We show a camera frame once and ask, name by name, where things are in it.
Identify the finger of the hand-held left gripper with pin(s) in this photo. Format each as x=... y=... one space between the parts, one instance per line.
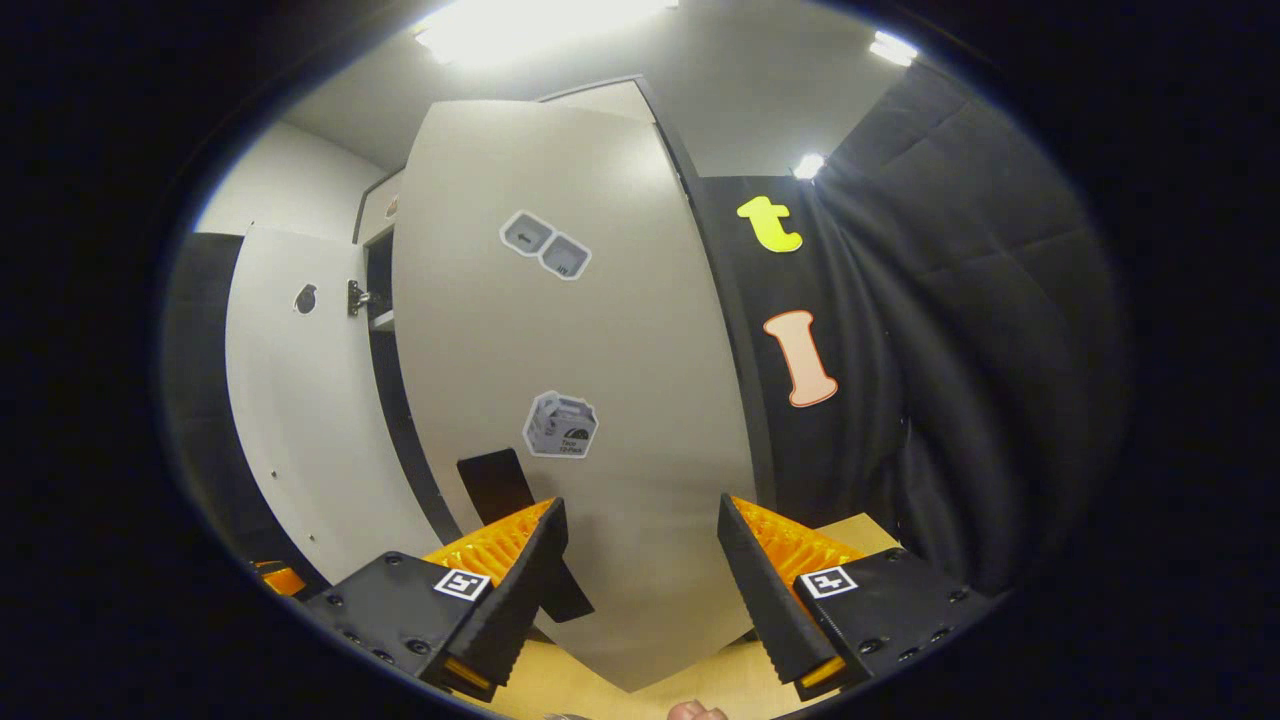
x=280 y=580

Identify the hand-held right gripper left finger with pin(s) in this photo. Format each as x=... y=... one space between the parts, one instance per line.
x=520 y=600

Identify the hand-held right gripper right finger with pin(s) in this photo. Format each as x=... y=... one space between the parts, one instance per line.
x=765 y=600

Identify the grey cabinet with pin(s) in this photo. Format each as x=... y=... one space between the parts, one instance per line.
x=402 y=420

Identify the metal door hinge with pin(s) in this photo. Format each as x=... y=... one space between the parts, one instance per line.
x=358 y=298

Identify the small ceiling light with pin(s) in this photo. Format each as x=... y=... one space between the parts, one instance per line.
x=809 y=166
x=893 y=48

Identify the large ceiling light panel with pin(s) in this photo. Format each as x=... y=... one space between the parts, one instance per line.
x=540 y=25

